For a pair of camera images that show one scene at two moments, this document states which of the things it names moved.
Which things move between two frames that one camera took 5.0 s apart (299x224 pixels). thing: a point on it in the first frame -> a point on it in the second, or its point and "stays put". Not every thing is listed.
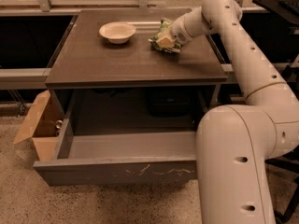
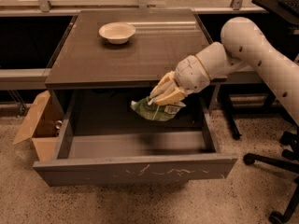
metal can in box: x=58 y=125 stays put
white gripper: x=177 y=32 -> x=192 y=73
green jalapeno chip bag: x=164 y=25 -> x=154 y=111
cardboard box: x=39 y=125 stays put
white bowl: x=118 y=33 stays put
